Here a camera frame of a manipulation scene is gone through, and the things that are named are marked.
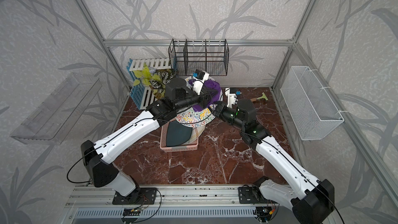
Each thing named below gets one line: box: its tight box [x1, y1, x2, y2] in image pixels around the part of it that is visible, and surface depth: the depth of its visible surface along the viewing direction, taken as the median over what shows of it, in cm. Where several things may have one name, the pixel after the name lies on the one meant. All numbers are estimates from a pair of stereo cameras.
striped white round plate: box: [182, 124, 206, 146], surface depth 88 cm
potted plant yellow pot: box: [132, 63, 179, 100], surface depth 93 cm
